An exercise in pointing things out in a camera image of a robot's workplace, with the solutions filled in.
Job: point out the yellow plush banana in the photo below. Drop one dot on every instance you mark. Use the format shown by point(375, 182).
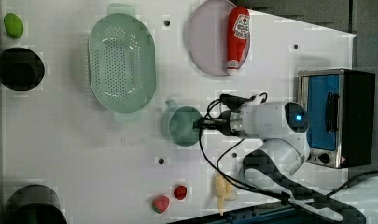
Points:
point(224, 192)

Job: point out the silver toaster oven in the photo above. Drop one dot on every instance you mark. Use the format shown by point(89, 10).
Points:
point(340, 104)

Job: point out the green plush lime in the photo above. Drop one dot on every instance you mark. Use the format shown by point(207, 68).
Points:
point(13, 25)

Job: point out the black round knob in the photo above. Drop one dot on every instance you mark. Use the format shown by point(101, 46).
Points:
point(21, 69)
point(34, 204)

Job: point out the pink plush strawberry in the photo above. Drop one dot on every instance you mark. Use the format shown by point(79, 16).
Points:
point(160, 204)

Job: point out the red plush ketchup bottle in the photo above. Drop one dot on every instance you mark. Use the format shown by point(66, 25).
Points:
point(237, 35)

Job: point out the grey round plate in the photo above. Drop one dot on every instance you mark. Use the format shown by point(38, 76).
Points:
point(207, 37)

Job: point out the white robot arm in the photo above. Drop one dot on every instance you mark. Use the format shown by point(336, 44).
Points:
point(269, 169)

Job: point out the black round knob lower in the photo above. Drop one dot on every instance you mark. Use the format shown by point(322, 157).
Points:
point(34, 204)

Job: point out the green mug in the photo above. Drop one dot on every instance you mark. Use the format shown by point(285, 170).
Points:
point(177, 123)

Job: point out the red plush strawberry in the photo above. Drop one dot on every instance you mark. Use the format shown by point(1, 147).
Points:
point(180, 192)

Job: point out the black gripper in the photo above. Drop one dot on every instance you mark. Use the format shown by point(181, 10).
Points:
point(222, 123)

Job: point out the green plastic colander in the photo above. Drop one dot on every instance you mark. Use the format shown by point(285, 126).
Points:
point(122, 66)

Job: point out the black round knob upper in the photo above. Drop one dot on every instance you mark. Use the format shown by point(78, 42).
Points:
point(21, 69)

